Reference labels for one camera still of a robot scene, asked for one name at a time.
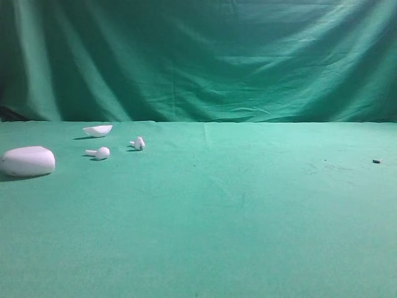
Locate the white earbud lying flat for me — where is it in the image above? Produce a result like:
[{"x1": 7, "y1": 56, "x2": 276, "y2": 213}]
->
[{"x1": 85, "y1": 147, "x2": 110, "y2": 160}]

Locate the green backdrop cloth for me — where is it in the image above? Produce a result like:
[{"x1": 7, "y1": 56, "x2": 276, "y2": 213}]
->
[{"x1": 1, "y1": 1, "x2": 396, "y2": 122}]

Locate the white earbud case body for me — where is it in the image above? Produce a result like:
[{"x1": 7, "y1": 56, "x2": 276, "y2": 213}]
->
[{"x1": 1, "y1": 146, "x2": 56, "y2": 177}]

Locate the white earbud case lid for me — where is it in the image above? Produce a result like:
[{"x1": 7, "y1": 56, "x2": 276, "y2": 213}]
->
[{"x1": 83, "y1": 125, "x2": 113, "y2": 138}]

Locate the white earbud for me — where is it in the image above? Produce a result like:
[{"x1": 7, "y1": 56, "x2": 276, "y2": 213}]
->
[
  {"x1": 129, "y1": 136, "x2": 145, "y2": 151},
  {"x1": 85, "y1": 147, "x2": 110, "y2": 160}
]

